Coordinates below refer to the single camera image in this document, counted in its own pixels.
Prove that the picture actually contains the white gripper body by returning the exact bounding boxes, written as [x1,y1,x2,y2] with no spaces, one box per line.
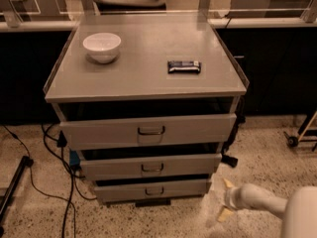
[225,186,246,210]

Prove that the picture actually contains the grey bottom drawer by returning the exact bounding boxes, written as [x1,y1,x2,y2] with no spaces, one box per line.
[94,175,211,203]

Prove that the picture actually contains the grey drawer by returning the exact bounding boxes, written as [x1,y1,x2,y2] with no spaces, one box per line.
[94,175,211,203]
[60,114,236,150]
[81,154,222,180]

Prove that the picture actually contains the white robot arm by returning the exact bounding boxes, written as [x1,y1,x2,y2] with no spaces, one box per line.
[217,178,317,238]

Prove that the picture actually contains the grey drawer cabinet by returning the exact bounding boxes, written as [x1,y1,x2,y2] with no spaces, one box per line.
[43,11,250,207]

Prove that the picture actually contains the grey top drawer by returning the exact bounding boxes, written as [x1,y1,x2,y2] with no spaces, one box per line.
[60,114,236,150]

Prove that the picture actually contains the grey middle drawer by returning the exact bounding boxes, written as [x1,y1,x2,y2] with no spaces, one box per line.
[81,154,222,180]

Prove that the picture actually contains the black power plug right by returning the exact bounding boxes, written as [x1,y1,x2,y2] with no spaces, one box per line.
[221,155,238,168]

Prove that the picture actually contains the wheeled cart base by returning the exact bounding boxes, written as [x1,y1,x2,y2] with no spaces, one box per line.
[284,108,317,152]

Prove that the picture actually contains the blue box behind cabinet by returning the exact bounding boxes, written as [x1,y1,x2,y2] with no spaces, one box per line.
[69,151,80,169]

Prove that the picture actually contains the white ceramic bowl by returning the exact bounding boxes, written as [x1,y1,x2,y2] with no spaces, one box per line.
[82,33,122,63]

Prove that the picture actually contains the black floor stand bar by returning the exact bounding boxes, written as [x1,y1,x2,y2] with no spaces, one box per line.
[0,156,33,223]

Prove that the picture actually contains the black floor cable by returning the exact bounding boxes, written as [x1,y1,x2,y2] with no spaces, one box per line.
[2,124,100,238]

